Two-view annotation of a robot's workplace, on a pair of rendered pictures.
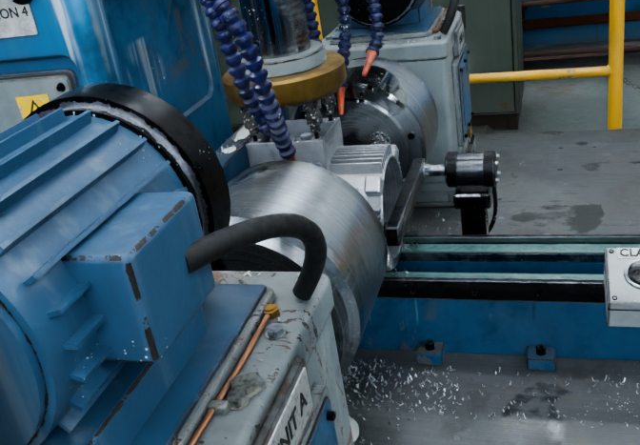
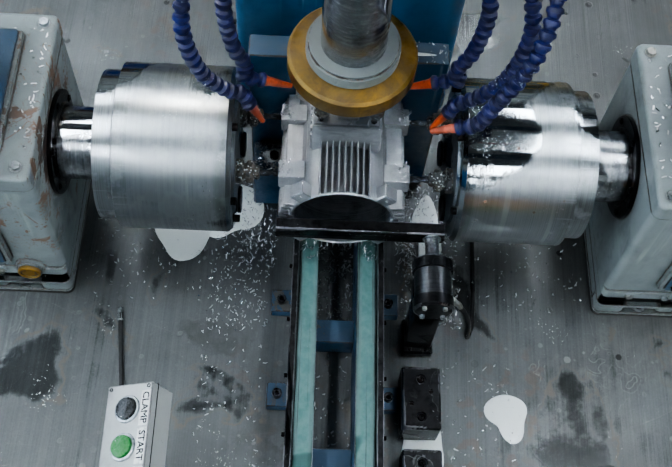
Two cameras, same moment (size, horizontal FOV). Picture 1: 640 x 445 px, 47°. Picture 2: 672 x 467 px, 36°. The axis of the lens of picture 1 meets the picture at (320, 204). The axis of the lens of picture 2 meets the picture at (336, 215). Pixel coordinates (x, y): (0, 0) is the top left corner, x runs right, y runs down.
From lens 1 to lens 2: 1.37 m
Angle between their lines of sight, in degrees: 58
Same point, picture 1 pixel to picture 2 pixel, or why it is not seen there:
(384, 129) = (453, 179)
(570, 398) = (229, 420)
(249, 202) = (140, 100)
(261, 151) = not seen: hidden behind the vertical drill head
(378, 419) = (199, 272)
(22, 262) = not seen: outside the picture
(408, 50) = (650, 165)
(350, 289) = (113, 202)
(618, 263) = (138, 391)
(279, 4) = (327, 20)
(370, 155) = (331, 175)
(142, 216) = not seen: outside the picture
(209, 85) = not seen: outside the picture
